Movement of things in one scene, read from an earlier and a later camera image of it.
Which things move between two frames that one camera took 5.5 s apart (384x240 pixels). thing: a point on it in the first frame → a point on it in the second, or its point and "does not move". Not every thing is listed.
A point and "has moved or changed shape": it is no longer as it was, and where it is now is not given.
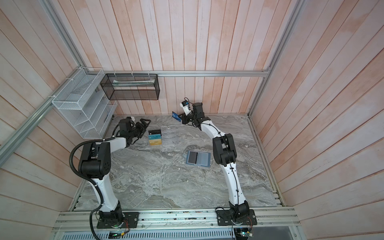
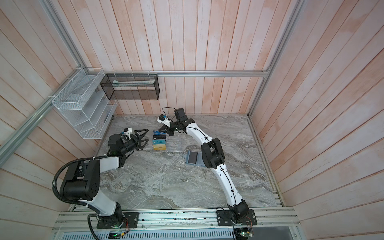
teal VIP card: [154, 136] → [159, 141]
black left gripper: [142, 129] → [139, 136]
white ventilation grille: [150, 235] does not move
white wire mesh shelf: [84, 103] does not move
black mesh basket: [131, 86] does not move
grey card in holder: [192, 157] does not move
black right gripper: [184, 119] → [165, 127]
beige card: [155, 142] → [159, 147]
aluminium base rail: [199, 220] does not move
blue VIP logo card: [176, 116] has moved or changed shape
